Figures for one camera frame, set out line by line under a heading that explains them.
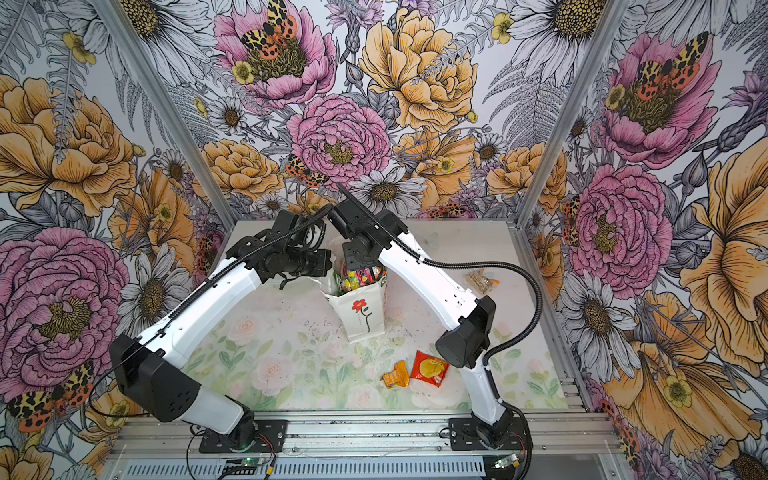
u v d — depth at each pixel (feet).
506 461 2.35
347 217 1.89
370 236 1.68
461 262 1.63
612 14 2.35
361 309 2.55
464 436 2.25
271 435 2.41
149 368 1.31
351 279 2.62
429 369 2.73
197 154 3.32
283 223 1.98
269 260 1.78
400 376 2.73
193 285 3.43
